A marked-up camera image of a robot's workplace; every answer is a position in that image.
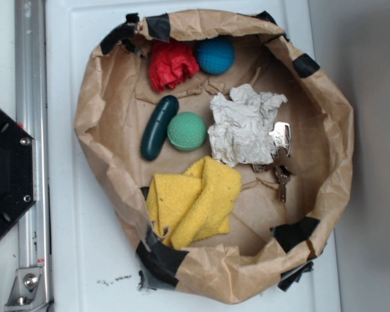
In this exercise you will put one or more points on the white crumpled paper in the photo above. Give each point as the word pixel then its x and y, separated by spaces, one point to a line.
pixel 242 126

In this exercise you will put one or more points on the blue dimpled ball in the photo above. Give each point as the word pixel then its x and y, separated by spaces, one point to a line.
pixel 215 56

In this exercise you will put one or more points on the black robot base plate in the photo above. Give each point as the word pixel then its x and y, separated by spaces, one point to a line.
pixel 17 192

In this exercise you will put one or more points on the red crumpled paper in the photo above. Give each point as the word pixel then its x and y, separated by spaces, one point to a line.
pixel 171 63

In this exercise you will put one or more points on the yellow cloth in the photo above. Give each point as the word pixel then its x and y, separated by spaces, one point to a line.
pixel 194 205

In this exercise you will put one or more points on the aluminium extrusion rail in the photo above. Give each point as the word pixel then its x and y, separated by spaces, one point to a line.
pixel 34 236

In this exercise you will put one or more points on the green dimpled ball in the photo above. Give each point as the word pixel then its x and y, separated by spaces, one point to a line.
pixel 187 131

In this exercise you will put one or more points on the metal corner bracket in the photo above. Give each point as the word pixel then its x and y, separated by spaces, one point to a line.
pixel 28 290

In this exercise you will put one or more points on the brown paper bag bin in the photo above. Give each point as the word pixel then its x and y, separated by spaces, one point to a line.
pixel 267 238

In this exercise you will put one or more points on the silver key bunch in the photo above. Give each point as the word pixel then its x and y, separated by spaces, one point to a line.
pixel 282 164

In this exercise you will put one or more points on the dark green capsule toy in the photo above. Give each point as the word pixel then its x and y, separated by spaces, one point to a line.
pixel 155 132

